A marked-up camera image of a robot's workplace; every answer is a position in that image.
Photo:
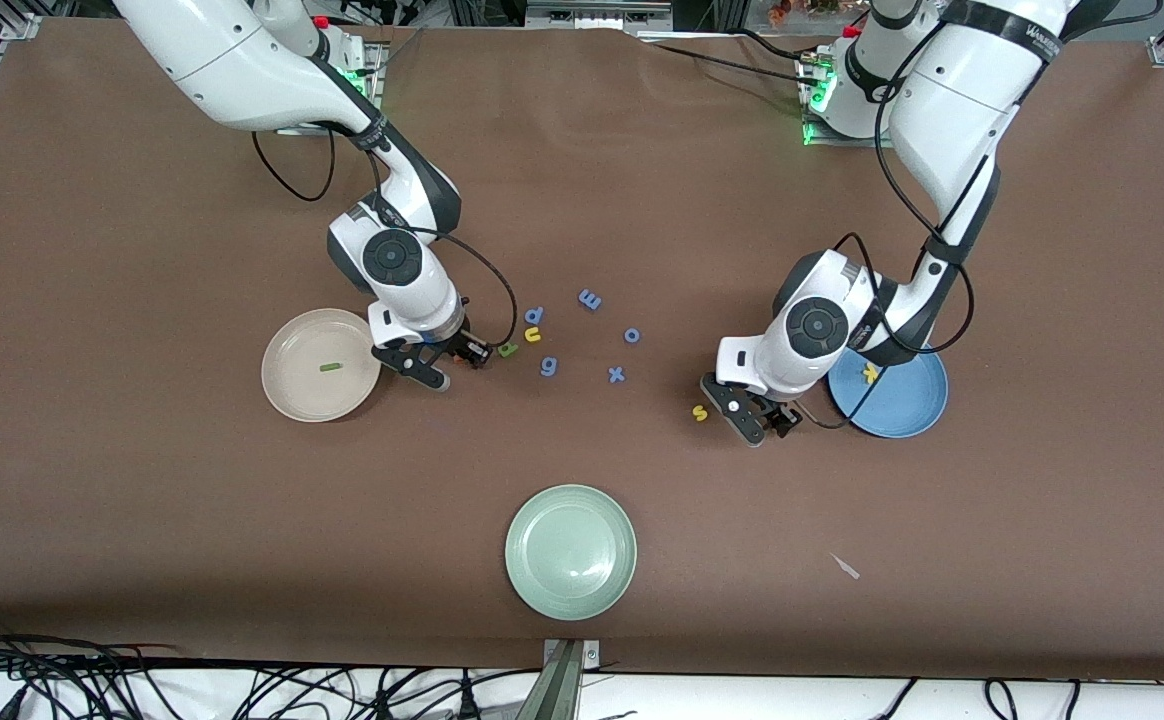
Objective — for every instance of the green foam letter p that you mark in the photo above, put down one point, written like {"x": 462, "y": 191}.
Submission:
{"x": 504, "y": 351}

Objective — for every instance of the yellow foam letter k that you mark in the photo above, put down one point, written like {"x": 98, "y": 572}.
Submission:
{"x": 872, "y": 374}

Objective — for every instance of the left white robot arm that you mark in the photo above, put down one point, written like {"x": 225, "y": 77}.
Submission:
{"x": 952, "y": 90}

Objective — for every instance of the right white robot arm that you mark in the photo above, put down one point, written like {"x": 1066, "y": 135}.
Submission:
{"x": 232, "y": 60}

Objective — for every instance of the blue foam letter g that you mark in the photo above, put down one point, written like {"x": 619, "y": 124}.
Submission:
{"x": 548, "y": 372}

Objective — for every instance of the blue round plate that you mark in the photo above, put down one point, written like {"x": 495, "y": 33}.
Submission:
{"x": 902, "y": 405}

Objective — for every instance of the blue foam letter m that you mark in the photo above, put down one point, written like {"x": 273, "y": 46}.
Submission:
{"x": 590, "y": 299}

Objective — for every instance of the beige brown round plate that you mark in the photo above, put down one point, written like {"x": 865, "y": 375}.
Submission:
{"x": 307, "y": 395}

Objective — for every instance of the green round plate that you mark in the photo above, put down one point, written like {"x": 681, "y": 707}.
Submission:
{"x": 570, "y": 552}

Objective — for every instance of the brown table cover sheet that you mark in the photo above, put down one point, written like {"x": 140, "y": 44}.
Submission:
{"x": 142, "y": 500}

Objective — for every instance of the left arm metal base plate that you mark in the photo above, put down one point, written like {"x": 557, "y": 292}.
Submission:
{"x": 857, "y": 143}

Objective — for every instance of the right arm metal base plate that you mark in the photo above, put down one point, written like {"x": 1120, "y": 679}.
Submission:
{"x": 374, "y": 60}

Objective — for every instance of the metal mounting bracket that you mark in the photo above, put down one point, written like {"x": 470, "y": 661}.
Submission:
{"x": 564, "y": 680}

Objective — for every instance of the aluminium frame structure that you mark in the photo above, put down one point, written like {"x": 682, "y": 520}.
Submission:
{"x": 592, "y": 12}

